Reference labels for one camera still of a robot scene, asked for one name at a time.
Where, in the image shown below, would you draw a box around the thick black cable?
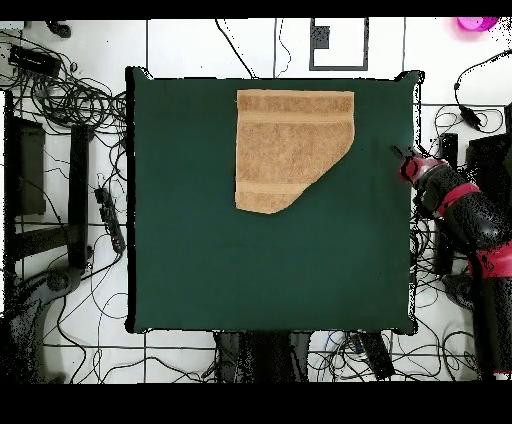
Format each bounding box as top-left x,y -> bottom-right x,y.
214,18 -> 257,80

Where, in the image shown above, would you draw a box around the black rectangular box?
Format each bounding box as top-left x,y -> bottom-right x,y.
7,43 -> 62,77

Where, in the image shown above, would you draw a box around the small dark object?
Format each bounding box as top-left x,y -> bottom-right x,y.
44,20 -> 73,40

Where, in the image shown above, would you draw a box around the grey chair base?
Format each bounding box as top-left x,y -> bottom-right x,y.
441,273 -> 479,311
7,263 -> 87,383

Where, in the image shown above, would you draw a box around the black cable with adapter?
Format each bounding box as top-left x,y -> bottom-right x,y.
452,47 -> 512,132

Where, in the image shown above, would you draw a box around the black flat box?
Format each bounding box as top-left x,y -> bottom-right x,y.
357,330 -> 397,381

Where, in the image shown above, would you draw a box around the pink round object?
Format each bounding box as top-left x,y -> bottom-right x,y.
455,16 -> 501,35

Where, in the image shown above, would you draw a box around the dark green table cloth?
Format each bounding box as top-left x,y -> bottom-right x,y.
124,65 -> 425,335

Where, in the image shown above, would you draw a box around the black bar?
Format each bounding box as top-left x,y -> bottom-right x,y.
433,132 -> 460,277
67,123 -> 95,270

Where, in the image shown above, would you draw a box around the tangled black cables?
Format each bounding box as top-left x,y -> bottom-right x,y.
0,31 -> 130,137

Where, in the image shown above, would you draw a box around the black power strip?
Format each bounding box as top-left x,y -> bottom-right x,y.
94,186 -> 127,254

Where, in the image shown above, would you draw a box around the grey rectangular floor frame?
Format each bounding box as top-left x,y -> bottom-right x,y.
308,17 -> 369,72

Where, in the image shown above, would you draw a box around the cable tangle with blue wire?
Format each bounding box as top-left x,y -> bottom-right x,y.
309,330 -> 363,381

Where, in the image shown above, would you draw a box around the dark flat panel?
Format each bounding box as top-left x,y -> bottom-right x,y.
5,115 -> 47,217
465,135 -> 512,217

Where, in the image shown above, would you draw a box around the tan terry towel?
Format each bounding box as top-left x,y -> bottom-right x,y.
234,88 -> 356,215

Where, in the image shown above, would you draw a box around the black metal stand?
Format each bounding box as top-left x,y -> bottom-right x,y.
213,330 -> 313,383

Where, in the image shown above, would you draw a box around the thin black cable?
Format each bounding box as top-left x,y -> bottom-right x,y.
273,17 -> 292,79

